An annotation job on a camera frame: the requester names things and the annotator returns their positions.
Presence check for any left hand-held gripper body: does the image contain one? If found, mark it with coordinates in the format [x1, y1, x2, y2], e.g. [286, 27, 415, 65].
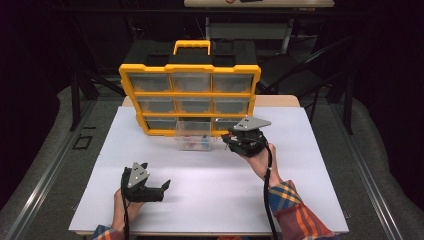
[120, 162, 164, 203]

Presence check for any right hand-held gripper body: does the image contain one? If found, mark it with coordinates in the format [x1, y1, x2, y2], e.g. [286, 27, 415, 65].
[228, 116, 272, 158]

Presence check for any clear plastic drawer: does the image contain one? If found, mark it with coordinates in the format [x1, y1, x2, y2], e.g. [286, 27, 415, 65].
[174, 119, 213, 152]

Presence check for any pile of red and blue binder clips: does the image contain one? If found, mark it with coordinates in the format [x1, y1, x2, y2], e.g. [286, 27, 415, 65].
[180, 134, 211, 150]

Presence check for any person's right hand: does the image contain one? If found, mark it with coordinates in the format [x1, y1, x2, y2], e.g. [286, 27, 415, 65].
[244, 143, 284, 188]

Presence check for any person's left hand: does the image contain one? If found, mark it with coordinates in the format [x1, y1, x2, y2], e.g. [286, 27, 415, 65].
[112, 188, 144, 229]

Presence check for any white table sheet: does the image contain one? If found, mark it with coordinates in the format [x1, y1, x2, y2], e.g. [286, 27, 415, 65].
[68, 105, 350, 234]

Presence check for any yellow and black drawer organizer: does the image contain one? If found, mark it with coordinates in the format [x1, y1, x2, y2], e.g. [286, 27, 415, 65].
[118, 39, 262, 138]

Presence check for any black folding chair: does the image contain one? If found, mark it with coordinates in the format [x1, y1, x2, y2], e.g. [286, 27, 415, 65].
[256, 35, 355, 134]

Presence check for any set of closed clear drawers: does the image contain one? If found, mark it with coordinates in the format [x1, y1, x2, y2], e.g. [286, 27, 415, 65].
[128, 72, 254, 132]

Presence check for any black metal stand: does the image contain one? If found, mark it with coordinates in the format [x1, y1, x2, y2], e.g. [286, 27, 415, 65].
[69, 71, 127, 133]
[328, 74, 355, 136]

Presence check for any grey folding chair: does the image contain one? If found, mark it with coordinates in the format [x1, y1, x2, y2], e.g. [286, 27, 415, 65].
[204, 16, 296, 56]

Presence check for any pale background table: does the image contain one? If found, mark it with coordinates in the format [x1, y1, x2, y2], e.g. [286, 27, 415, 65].
[183, 0, 336, 8]

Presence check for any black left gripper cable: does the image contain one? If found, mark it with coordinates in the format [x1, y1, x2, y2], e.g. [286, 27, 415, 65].
[120, 173, 132, 240]

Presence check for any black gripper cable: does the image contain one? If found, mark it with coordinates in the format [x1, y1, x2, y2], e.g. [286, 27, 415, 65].
[120, 173, 132, 240]
[261, 143, 280, 240]

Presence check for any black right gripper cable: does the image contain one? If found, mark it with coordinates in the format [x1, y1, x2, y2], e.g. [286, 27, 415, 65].
[261, 143, 280, 240]

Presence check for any aluminium floor rail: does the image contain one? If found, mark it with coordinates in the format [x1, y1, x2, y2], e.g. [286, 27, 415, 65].
[329, 102, 405, 240]
[0, 99, 98, 240]

